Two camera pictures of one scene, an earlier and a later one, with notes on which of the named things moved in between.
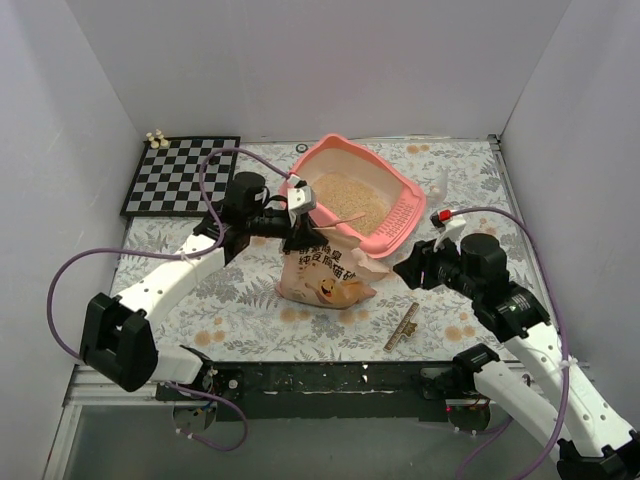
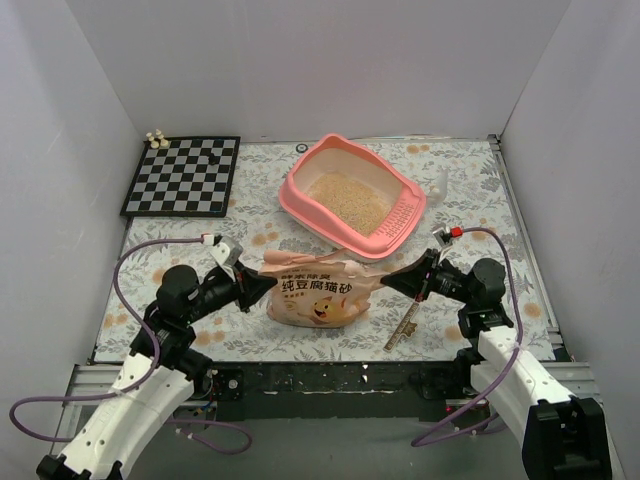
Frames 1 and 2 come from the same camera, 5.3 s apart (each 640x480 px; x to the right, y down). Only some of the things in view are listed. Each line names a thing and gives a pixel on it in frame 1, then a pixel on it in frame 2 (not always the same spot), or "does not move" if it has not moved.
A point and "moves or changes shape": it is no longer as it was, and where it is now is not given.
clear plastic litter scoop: (438, 193) does not move
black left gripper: (299, 232) → (240, 286)
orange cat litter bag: (330, 274) moves or changes shape
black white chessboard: (166, 180) does not move
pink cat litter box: (358, 194) does not move
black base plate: (328, 391) does not move
